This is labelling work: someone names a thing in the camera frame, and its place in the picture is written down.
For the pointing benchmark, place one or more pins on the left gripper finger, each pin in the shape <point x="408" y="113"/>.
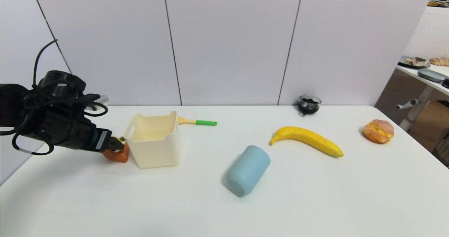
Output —
<point x="115" y="146"/>

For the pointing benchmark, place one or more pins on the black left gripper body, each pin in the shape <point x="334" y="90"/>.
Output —
<point x="73" y="133"/>

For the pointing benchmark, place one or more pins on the triangle waffle bread with fruit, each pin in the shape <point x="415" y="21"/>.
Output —
<point x="117" y="156"/>

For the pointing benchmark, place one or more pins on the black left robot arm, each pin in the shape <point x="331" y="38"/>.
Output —
<point x="10" y="105"/>

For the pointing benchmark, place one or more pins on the round cream puff bread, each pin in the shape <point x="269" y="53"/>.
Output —
<point x="378" y="132"/>

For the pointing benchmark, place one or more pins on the cream plastic basket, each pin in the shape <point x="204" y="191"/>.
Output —
<point x="154" y="153"/>

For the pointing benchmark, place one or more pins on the light blue cup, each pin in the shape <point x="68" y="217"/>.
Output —
<point x="247" y="170"/>

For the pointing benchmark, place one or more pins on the yellow banana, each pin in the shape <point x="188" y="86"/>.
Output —
<point x="308" y="137"/>

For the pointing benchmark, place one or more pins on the perforated side panel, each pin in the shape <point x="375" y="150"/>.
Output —
<point x="393" y="96"/>

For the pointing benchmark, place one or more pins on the dark plate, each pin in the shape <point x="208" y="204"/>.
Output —
<point x="402" y="64"/>

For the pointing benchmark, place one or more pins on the white side table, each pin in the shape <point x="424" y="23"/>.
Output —
<point x="417" y="76"/>

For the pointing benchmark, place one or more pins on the chocolate topped pastry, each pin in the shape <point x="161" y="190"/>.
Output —
<point x="417" y="62"/>

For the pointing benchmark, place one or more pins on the grey oval tray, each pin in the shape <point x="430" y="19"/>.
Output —
<point x="431" y="75"/>

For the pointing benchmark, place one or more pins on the golden croissant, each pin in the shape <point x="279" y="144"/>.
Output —
<point x="440" y="62"/>

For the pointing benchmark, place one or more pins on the small black object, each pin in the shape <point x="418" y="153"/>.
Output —
<point x="446" y="84"/>

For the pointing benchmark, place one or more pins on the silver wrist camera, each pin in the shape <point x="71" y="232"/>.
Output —
<point x="100" y="99"/>

